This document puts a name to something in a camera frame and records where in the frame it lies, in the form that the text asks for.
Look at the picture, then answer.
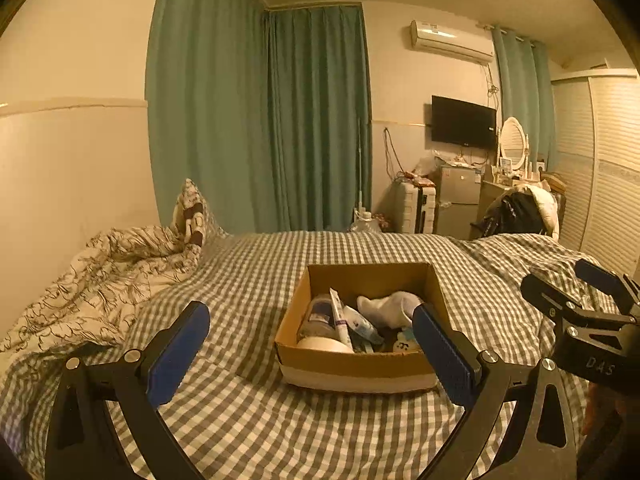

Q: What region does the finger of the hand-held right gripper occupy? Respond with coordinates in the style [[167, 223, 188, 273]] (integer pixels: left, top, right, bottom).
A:
[[520, 272, 586, 322], [574, 258, 640, 316]]

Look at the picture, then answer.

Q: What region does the clear water bottle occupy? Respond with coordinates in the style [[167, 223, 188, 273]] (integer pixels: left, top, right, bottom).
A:
[[347, 210, 381, 233]]

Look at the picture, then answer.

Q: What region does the floral print quilt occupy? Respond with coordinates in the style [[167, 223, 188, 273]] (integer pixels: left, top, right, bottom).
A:
[[0, 225, 206, 356]]

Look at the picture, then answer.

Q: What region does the white tube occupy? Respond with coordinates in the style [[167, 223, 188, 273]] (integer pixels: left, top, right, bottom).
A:
[[329, 287, 355, 353]]

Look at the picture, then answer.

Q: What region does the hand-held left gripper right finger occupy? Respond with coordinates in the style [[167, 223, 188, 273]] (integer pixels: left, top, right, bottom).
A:
[[411, 303, 578, 480]]

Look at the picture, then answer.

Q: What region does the clear plastic bag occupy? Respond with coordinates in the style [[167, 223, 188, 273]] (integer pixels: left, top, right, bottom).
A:
[[414, 152, 441, 178]]

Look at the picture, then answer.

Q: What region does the white louvered wardrobe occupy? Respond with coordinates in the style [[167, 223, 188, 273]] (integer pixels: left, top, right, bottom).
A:
[[550, 67, 640, 276]]

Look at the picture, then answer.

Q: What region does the blue white tissue pack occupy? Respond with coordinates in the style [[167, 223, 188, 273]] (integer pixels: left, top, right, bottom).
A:
[[345, 307, 386, 346]]

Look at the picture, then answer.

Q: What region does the hanging wall cable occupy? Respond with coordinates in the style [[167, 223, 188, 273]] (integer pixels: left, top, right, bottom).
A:
[[382, 127, 406, 181]]

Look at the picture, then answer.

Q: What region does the oval white vanity mirror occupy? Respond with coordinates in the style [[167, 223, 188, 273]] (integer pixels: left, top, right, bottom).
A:
[[499, 116, 529, 171]]

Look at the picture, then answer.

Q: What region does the cardboard box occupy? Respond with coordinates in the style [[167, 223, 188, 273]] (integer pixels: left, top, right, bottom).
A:
[[273, 262, 457, 395]]

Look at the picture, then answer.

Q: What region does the wooden chair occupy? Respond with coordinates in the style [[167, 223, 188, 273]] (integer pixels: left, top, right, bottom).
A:
[[542, 175, 568, 241]]

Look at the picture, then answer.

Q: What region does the white mop pole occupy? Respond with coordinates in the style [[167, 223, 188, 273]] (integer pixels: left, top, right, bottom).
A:
[[356, 117, 368, 221]]

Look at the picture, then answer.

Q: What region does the small silver fridge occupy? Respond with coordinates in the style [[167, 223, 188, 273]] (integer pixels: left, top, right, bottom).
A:
[[434, 164, 482, 238]]

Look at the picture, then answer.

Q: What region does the white suitcase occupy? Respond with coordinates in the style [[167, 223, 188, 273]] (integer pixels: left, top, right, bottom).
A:
[[395, 180, 438, 235]]

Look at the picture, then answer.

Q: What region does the black wall television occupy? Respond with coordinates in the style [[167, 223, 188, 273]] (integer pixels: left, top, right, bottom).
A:
[[431, 95, 497, 150]]

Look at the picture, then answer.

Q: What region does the green curtain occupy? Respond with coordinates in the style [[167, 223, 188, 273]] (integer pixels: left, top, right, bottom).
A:
[[145, 0, 271, 233], [265, 4, 373, 233], [491, 25, 557, 171]]

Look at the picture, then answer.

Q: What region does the vanity table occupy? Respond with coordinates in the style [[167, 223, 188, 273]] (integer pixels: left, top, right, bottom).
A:
[[480, 177, 516, 226]]

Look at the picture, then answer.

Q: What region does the white jacket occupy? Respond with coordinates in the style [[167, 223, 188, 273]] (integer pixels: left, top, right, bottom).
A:
[[520, 184, 560, 241]]

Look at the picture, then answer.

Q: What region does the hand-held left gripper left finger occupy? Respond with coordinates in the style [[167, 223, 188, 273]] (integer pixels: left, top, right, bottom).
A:
[[45, 301, 211, 480]]

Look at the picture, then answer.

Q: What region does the white air conditioner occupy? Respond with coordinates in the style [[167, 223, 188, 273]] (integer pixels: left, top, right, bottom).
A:
[[410, 20, 495, 65]]

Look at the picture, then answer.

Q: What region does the white tape roll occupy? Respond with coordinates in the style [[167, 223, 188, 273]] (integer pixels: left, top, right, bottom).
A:
[[296, 336, 351, 354]]

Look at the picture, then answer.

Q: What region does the white sock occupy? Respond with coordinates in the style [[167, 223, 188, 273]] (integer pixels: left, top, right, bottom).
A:
[[356, 291, 425, 330]]

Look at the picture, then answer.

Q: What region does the patterned pillow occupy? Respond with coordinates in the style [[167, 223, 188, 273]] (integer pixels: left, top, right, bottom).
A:
[[172, 178, 226, 246]]

